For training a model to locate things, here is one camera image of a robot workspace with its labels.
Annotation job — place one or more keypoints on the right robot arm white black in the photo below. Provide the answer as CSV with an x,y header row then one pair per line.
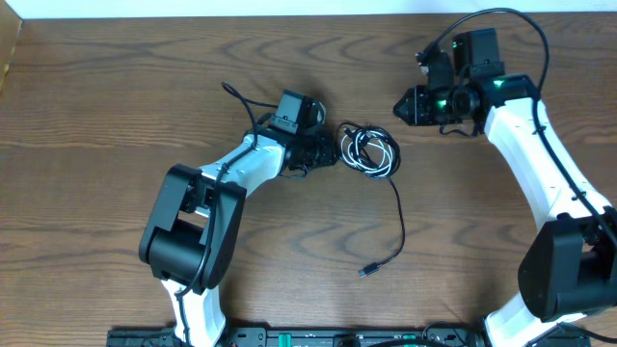
x,y
569,271

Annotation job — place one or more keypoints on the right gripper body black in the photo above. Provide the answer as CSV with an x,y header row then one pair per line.
x,y
442,106

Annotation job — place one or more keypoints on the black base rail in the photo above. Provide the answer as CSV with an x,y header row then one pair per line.
x,y
444,334

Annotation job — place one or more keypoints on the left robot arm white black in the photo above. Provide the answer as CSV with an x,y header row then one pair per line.
x,y
190,236

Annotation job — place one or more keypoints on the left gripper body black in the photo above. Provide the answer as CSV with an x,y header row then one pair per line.
x,y
323,151

